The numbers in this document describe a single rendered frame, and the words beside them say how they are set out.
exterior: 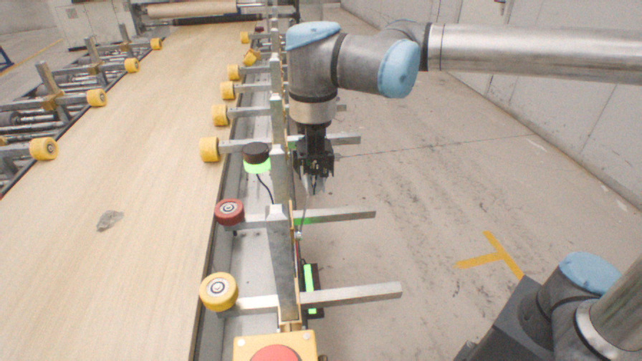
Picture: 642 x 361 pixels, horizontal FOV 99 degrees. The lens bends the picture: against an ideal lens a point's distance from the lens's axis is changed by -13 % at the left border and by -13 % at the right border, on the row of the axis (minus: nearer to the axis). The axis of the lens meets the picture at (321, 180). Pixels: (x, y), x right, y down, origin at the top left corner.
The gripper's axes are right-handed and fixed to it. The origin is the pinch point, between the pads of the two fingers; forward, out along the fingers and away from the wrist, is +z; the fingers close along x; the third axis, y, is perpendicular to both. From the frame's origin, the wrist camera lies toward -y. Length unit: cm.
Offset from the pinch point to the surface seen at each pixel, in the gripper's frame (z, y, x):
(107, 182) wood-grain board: 11, -24, -64
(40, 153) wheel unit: 7, -38, -93
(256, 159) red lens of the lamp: -9.3, -0.2, -12.4
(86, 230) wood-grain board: 11, -3, -61
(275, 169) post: -5.3, -1.5, -8.5
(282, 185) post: -0.5, -1.5, -7.2
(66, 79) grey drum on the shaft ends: 19, -157, -153
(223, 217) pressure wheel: 10.4, -3.4, -23.5
